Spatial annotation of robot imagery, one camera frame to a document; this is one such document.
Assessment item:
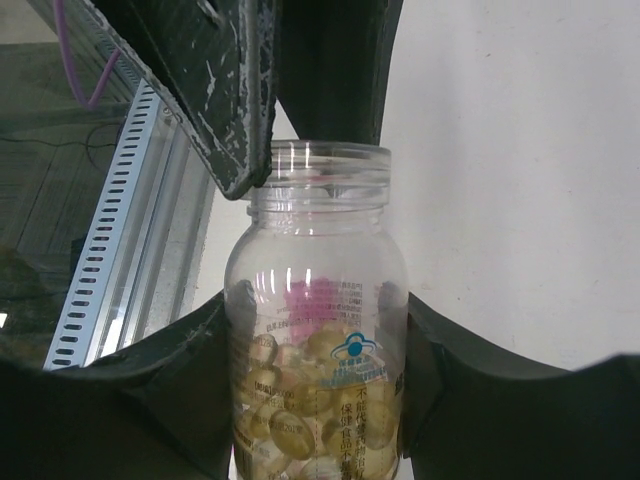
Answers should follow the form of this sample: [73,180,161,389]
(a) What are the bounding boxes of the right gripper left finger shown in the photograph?
[1,296,232,479]

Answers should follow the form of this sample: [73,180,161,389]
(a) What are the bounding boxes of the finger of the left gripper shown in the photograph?
[85,0,278,200]
[278,0,403,145]

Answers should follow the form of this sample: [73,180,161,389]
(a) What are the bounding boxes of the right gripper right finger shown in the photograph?
[402,297,639,479]

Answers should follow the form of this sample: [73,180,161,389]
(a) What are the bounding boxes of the clear bottle yellow capsules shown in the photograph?
[224,140,409,479]

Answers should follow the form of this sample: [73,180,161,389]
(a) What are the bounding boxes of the white slotted cable duct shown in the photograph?
[43,80,160,370]

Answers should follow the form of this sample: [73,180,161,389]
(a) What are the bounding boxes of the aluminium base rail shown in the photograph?
[89,89,215,362]

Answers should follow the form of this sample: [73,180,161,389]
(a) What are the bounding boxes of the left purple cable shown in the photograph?
[52,0,124,109]

